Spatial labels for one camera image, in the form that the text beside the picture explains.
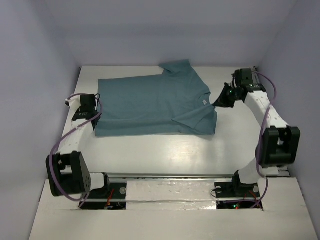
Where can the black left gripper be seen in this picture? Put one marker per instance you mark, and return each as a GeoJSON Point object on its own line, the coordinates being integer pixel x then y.
{"type": "Point", "coordinates": [83, 115]}

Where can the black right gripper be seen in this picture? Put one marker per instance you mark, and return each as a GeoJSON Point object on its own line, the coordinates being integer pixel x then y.
{"type": "Point", "coordinates": [222, 101]}

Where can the teal t-shirt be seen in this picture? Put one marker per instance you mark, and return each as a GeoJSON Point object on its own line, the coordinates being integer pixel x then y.
{"type": "Point", "coordinates": [177, 101]}

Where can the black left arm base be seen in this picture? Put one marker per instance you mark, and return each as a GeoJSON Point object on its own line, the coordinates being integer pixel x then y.
{"type": "Point", "coordinates": [111, 198]}

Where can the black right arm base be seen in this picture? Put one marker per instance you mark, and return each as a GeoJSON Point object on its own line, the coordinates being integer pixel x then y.
{"type": "Point", "coordinates": [230, 197]}

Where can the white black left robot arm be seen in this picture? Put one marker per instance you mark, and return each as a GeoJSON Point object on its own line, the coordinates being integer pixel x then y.
{"type": "Point", "coordinates": [67, 170]}

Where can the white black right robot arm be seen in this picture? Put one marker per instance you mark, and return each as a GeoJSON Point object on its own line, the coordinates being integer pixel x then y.
{"type": "Point", "coordinates": [278, 141]}

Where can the white foam cover block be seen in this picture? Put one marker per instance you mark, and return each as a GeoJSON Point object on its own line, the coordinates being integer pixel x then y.
{"type": "Point", "coordinates": [170, 195]}

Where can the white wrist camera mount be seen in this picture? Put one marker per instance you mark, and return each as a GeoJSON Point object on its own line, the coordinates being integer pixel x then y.
{"type": "Point", "coordinates": [73, 102]}

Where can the aluminium front rail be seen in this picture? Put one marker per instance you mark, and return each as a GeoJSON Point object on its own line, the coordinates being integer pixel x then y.
{"type": "Point", "coordinates": [167, 176]}

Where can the aluminium rail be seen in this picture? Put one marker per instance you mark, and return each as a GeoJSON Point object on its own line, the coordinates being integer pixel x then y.
{"type": "Point", "coordinates": [283, 171]}
{"type": "Point", "coordinates": [167, 176]}

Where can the aluminium right side rail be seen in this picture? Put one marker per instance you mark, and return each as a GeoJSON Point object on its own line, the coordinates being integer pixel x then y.
{"type": "Point", "coordinates": [283, 171]}

